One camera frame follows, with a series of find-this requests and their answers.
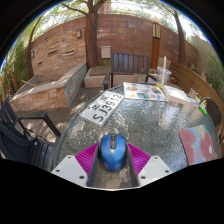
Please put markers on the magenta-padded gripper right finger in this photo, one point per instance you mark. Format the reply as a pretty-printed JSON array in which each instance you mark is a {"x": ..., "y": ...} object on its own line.
[{"x": 153, "y": 168}]

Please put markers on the dark wall lamp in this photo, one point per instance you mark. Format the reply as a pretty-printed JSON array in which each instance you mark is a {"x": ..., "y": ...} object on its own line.
[
  {"x": 32, "y": 54},
  {"x": 79, "y": 33}
]

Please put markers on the curved wooden bench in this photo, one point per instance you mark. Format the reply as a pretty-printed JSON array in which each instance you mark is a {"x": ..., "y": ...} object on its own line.
[{"x": 196, "y": 81}]

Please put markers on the clear plastic cup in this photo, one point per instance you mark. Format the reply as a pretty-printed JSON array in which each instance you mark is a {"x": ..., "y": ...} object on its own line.
[{"x": 159, "y": 76}]

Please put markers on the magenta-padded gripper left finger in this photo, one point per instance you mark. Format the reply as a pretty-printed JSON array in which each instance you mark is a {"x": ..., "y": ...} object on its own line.
[{"x": 70, "y": 168}]

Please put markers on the thin curved tree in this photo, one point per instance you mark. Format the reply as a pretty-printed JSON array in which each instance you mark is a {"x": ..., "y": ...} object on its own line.
[{"x": 30, "y": 56}]

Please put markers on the stone raised basin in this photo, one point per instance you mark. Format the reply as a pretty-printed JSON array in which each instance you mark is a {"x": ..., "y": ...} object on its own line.
[{"x": 43, "y": 95}]

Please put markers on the metal mesh chair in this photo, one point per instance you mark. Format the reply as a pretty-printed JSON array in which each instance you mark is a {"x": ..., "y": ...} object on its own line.
[{"x": 213, "y": 111}]

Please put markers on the beige wall utility box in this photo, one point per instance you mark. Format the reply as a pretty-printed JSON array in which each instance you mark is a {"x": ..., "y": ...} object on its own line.
[{"x": 105, "y": 52}]

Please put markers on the colourful printed sheet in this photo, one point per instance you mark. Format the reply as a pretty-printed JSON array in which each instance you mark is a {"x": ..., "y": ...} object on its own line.
[{"x": 143, "y": 91}]

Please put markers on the white drinking straw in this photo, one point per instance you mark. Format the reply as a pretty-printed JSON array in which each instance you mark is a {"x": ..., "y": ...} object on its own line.
[{"x": 164, "y": 66}]

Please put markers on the stone tree base block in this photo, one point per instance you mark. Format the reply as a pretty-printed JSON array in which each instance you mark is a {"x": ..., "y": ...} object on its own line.
[{"x": 95, "y": 78}]

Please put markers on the slender leaning tree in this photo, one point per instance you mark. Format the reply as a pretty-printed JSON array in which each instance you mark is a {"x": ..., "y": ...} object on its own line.
[{"x": 180, "y": 40}]

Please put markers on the wooden lamp post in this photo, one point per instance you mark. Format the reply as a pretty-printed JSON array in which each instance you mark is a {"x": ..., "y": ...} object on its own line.
[{"x": 155, "y": 46}]

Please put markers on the black slatted armchair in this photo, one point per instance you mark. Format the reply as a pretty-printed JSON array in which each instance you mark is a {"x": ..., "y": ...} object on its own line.
[{"x": 13, "y": 140}]

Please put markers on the blue computer mouse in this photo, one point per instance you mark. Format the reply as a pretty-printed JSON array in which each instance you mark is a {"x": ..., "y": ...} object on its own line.
[{"x": 112, "y": 155}]

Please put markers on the small green box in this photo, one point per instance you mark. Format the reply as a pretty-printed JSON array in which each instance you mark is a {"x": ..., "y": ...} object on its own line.
[{"x": 203, "y": 110}]

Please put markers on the white license plate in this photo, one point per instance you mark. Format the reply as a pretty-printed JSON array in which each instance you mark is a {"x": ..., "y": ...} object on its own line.
[{"x": 101, "y": 108}]

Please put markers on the thick forked tree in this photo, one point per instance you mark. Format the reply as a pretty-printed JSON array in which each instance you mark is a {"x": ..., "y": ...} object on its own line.
[{"x": 91, "y": 40}]

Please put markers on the dark slatted armchair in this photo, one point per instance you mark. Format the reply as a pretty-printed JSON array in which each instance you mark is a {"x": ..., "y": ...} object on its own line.
[{"x": 128, "y": 63}]

